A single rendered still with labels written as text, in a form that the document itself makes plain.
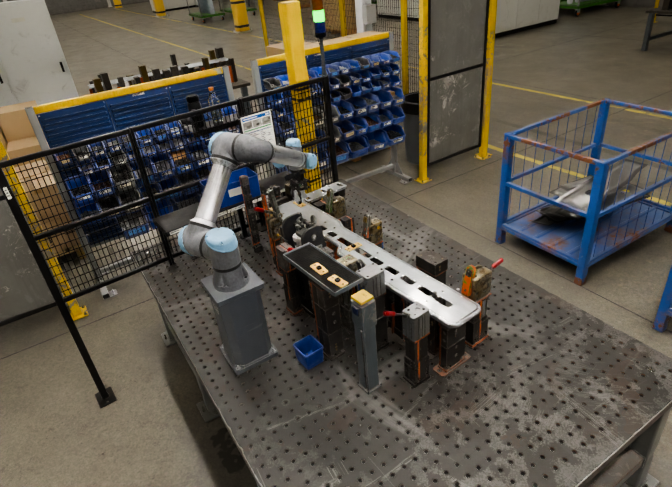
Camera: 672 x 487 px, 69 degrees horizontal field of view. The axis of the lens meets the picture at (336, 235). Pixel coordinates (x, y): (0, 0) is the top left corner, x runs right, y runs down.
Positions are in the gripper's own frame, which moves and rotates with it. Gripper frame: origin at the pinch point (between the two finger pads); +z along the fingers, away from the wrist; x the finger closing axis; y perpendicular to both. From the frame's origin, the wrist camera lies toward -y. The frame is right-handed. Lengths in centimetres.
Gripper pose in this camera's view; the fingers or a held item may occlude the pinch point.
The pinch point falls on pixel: (299, 200)
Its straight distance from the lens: 268.3
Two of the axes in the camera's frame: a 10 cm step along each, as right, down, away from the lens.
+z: 0.8, 8.5, 5.2
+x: 8.0, -3.7, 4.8
